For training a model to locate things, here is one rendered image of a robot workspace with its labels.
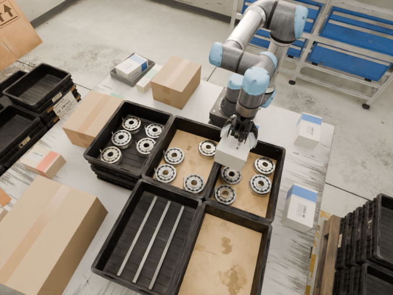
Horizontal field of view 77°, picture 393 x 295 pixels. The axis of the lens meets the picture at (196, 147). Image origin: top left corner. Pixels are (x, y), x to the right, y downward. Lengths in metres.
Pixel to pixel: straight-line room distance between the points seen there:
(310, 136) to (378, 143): 1.51
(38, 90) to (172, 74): 1.16
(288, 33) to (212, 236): 0.91
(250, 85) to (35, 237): 0.98
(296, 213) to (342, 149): 1.56
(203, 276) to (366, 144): 2.28
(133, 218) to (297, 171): 0.93
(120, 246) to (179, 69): 1.12
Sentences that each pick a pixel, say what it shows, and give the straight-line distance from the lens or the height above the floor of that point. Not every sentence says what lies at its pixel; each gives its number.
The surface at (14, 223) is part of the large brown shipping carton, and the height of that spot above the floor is 0.90.
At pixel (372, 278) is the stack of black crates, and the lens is 1.89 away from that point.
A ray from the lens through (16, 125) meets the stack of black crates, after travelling 2.36.
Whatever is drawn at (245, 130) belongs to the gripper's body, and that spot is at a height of 1.23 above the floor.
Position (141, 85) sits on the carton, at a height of 0.76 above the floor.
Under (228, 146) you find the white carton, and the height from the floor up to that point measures 1.13.
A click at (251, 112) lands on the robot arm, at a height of 1.34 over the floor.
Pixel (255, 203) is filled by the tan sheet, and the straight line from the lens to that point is 1.22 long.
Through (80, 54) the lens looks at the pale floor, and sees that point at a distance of 3.52.
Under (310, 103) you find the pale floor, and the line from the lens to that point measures 3.05.
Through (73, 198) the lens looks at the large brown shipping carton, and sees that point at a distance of 1.20.
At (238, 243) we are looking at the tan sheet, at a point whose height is 0.83.
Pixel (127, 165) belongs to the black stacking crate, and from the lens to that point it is 1.29.
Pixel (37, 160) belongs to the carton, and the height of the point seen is 0.77.
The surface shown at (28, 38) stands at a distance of 3.81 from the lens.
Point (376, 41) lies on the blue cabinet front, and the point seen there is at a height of 0.69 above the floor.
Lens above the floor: 1.92
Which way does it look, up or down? 56 degrees down
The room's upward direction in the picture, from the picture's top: 5 degrees clockwise
